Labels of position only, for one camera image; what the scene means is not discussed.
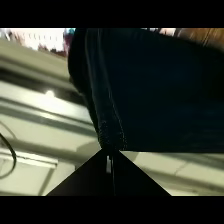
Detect black cable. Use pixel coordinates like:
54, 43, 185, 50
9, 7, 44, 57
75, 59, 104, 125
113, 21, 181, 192
0, 132, 18, 180

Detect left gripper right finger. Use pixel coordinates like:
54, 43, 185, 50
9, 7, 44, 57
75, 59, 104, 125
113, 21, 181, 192
113, 150, 172, 197

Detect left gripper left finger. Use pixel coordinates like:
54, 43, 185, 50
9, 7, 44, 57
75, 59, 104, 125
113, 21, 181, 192
46, 149, 115, 197

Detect black pants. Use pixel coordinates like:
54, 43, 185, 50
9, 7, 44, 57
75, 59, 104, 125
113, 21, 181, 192
67, 28, 224, 154

